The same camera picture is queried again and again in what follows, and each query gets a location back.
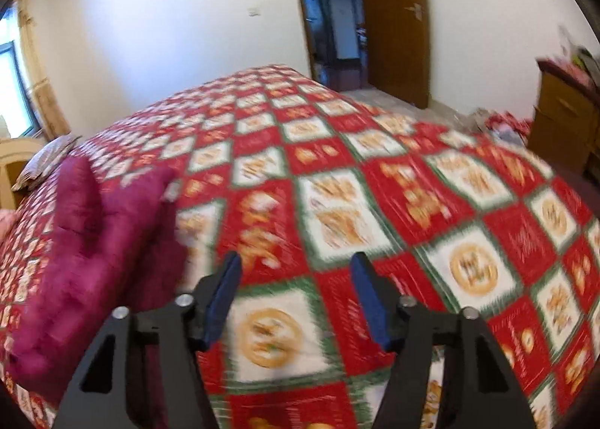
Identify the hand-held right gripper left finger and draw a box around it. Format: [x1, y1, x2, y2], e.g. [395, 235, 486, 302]
[51, 251, 243, 429]

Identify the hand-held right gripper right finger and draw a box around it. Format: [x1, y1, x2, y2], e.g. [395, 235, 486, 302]
[349, 252, 537, 429]

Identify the magenta quilted down jacket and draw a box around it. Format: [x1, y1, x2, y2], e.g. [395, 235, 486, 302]
[9, 154, 207, 406]

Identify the red checked printed blanket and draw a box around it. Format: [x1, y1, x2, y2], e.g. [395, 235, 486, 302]
[0, 64, 600, 429]

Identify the grey patterned pillow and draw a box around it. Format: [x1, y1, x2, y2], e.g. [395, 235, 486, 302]
[12, 135, 83, 193]

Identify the red pile on floor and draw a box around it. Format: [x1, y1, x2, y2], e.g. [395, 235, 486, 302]
[473, 108, 534, 147]

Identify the pink floral cloth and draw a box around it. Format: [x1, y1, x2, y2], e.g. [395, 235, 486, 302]
[0, 210, 18, 247]

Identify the cream wooden headboard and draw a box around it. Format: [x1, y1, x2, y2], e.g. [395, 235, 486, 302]
[0, 136, 48, 209]

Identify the brown wooden door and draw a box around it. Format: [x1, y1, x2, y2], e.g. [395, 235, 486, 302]
[349, 0, 432, 110]

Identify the brown wooden dresser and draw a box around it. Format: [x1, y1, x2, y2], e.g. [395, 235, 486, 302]
[527, 58, 600, 168]

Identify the beige patterned curtain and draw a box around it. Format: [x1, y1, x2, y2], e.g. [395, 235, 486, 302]
[16, 0, 71, 141]

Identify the window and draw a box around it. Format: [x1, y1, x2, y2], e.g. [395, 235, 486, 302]
[0, 40, 41, 139]

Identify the clutter on dresser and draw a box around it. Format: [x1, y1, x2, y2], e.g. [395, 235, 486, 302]
[539, 23, 600, 89]

